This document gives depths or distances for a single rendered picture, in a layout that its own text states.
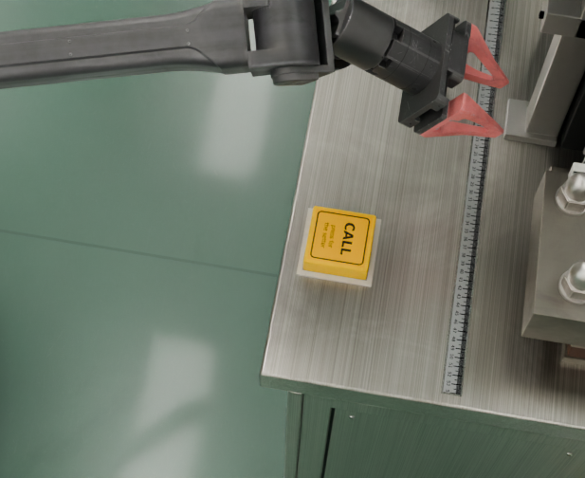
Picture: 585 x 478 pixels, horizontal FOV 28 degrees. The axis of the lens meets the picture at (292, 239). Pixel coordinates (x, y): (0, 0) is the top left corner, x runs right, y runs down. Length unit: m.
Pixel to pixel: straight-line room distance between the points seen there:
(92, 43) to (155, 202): 1.28
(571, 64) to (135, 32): 0.46
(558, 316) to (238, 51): 0.39
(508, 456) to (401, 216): 0.30
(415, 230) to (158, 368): 0.99
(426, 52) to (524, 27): 0.36
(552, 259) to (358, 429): 0.33
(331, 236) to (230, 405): 0.94
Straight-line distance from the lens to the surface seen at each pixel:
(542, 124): 1.38
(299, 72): 1.08
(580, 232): 1.21
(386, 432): 1.37
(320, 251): 1.27
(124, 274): 2.29
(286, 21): 1.08
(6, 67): 1.11
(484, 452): 1.39
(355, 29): 1.11
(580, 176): 1.18
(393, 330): 1.27
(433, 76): 1.15
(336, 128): 1.38
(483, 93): 1.42
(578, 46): 1.26
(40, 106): 2.50
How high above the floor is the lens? 2.07
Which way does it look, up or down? 64 degrees down
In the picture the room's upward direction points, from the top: 2 degrees clockwise
